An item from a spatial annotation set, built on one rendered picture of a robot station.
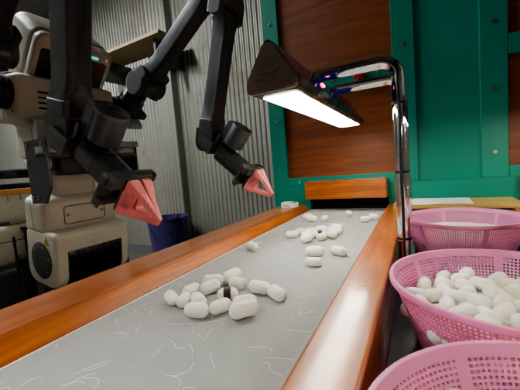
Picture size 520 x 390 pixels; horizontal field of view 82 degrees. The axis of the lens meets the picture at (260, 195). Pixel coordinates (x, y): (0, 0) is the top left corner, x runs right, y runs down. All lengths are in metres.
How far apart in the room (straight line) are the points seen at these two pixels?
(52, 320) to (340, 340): 0.35
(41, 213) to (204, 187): 2.46
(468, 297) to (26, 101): 1.01
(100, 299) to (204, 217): 2.90
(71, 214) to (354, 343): 0.86
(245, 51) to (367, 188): 2.26
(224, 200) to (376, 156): 2.19
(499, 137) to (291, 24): 0.85
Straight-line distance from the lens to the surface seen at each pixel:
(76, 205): 1.02
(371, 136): 1.22
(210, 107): 0.90
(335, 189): 1.17
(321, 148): 1.25
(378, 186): 1.14
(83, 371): 0.40
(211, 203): 3.29
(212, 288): 0.49
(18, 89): 1.00
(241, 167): 0.80
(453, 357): 0.32
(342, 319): 0.35
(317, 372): 0.28
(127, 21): 4.38
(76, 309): 0.50
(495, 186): 1.22
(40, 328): 0.48
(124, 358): 0.39
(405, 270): 0.53
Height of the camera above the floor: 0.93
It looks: 5 degrees down
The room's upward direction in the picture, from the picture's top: 5 degrees counter-clockwise
